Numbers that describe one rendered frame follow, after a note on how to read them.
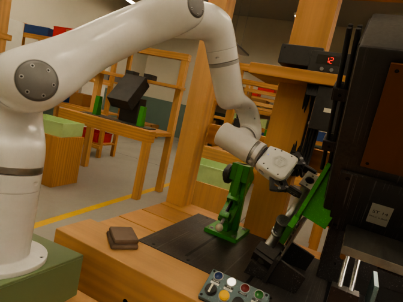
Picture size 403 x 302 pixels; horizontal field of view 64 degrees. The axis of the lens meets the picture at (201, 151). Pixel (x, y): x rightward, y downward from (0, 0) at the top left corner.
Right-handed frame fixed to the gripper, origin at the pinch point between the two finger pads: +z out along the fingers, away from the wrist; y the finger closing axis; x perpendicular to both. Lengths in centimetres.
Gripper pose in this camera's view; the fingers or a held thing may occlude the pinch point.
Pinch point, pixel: (305, 183)
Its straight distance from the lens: 102.5
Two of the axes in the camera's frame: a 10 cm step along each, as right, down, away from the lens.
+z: 7.8, 5.0, -3.7
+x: 0.0, 5.9, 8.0
